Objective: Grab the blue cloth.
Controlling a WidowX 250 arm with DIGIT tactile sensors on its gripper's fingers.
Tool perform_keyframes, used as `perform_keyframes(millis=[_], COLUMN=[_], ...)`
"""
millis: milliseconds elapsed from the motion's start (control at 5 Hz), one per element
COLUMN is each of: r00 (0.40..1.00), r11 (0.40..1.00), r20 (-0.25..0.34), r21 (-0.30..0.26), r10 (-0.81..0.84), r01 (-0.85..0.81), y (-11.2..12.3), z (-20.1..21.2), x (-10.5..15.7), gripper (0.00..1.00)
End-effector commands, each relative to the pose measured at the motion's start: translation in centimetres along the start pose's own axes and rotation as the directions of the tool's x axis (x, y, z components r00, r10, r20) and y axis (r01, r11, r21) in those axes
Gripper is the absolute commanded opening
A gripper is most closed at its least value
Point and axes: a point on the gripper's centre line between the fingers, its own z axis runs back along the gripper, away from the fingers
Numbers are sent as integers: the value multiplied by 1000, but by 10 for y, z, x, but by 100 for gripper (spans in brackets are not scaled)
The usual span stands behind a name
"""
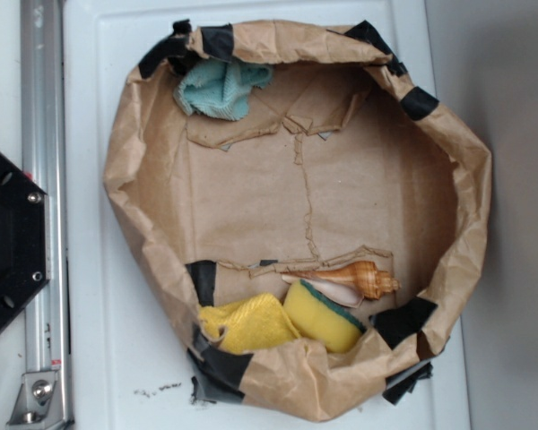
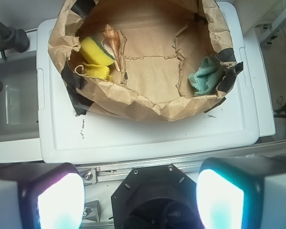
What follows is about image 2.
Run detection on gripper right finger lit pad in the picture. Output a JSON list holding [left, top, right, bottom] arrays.
[[196, 156, 286, 229]]

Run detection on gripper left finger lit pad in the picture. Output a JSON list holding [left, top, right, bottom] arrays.
[[18, 163, 85, 229]]

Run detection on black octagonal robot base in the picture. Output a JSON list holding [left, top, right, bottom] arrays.
[[111, 164, 204, 229]]

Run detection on light blue cloth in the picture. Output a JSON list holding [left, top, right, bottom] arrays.
[[188, 56, 224, 97]]

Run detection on yellow knitted cloth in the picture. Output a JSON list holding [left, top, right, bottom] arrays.
[[74, 62, 112, 82]]

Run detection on white sink basin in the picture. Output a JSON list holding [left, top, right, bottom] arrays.
[[0, 28, 42, 144]]

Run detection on yellow sponge with green back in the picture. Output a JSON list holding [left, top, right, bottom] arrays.
[[80, 36, 115, 66]]

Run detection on crumpled brown paper bag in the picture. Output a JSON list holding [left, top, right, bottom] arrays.
[[48, 0, 243, 122]]

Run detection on orange spiral seashell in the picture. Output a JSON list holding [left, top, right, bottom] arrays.
[[103, 24, 121, 72]]

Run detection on metal corner bracket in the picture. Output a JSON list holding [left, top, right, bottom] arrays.
[[79, 168, 97, 186]]

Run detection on aluminium extrusion rail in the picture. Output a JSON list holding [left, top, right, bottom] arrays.
[[76, 139, 286, 182]]

